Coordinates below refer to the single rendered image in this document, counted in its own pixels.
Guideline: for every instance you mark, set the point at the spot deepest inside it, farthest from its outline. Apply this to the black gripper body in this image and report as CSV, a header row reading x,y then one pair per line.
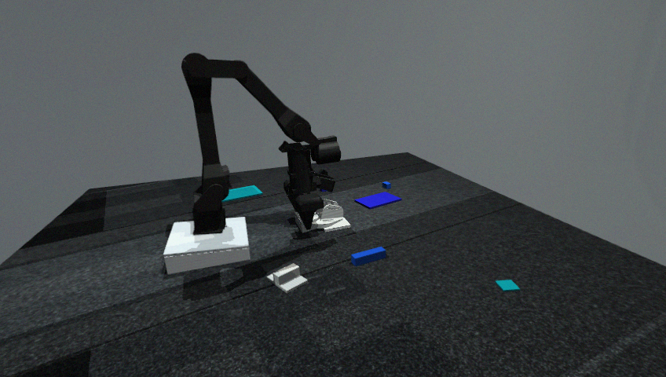
x,y
300,183

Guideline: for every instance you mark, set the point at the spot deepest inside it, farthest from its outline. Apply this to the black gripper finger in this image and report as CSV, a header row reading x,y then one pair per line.
x,y
307,217
292,198

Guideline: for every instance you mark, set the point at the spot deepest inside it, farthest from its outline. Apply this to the blue flat rectangular plate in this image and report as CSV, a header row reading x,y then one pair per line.
x,y
377,200

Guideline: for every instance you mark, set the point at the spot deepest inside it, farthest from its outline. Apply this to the blue rectangular block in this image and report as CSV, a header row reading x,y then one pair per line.
x,y
368,256

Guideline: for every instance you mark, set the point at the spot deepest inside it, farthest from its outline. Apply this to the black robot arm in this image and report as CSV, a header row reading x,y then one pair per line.
x,y
209,216

